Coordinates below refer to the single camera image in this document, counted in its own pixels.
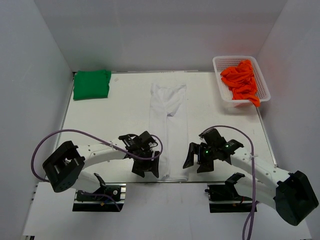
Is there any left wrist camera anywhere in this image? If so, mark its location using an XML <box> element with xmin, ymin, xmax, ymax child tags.
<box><xmin>138</xmin><ymin>131</ymin><xmax>156</xmax><ymax>149</ymax></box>

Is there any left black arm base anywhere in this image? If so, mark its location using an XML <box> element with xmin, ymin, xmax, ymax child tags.
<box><xmin>72</xmin><ymin>183</ymin><xmax>126</xmax><ymax>213</ymax></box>

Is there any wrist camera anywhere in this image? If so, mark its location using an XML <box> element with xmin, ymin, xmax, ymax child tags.
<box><xmin>202</xmin><ymin>128</ymin><xmax>226</xmax><ymax>148</ymax></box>
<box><xmin>138</xmin><ymin>131</ymin><xmax>156</xmax><ymax>149</ymax></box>

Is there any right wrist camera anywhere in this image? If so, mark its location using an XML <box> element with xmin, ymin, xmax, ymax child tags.
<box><xmin>202</xmin><ymin>128</ymin><xmax>226</xmax><ymax>148</ymax></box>

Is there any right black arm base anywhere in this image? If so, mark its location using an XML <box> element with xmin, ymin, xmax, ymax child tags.
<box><xmin>204</xmin><ymin>172</ymin><xmax>252</xmax><ymax>213</ymax></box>

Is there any crumpled orange t shirt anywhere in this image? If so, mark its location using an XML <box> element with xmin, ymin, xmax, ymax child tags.
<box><xmin>220</xmin><ymin>59</ymin><xmax>261</xmax><ymax>107</ymax></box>

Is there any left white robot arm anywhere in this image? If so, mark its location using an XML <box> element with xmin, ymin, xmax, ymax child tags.
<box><xmin>42</xmin><ymin>131</ymin><xmax>163</xmax><ymax>194</ymax></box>

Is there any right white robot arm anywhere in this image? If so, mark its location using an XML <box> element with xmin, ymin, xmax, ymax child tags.
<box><xmin>183</xmin><ymin>139</ymin><xmax>319</xmax><ymax>226</ymax></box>

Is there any white t shirt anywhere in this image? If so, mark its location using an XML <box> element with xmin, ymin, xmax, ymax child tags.
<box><xmin>149</xmin><ymin>83</ymin><xmax>189</xmax><ymax>182</ymax></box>

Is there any white plastic basket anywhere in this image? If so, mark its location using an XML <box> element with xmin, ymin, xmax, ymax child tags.
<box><xmin>212</xmin><ymin>55</ymin><xmax>271</xmax><ymax>108</ymax></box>

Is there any folded green t shirt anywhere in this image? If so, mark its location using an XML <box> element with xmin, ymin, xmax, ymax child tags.
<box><xmin>73</xmin><ymin>69</ymin><xmax>112</xmax><ymax>101</ymax></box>

